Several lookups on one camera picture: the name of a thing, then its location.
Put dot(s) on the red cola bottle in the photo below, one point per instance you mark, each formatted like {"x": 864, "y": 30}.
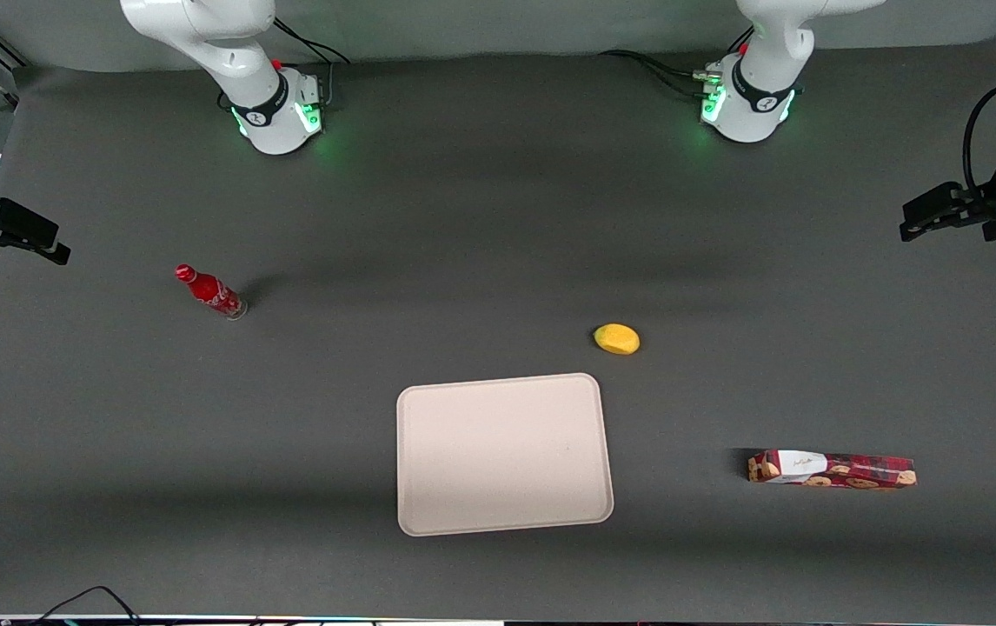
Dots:
{"x": 209, "y": 290}

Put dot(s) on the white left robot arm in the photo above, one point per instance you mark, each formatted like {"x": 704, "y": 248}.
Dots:
{"x": 759, "y": 87}

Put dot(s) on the red cookie box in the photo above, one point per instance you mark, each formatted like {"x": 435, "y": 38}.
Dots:
{"x": 846, "y": 470}

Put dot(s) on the yellow lemon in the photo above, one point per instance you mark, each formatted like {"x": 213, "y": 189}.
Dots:
{"x": 617, "y": 339}

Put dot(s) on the beige rectangular tray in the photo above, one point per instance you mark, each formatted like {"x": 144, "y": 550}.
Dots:
{"x": 502, "y": 454}

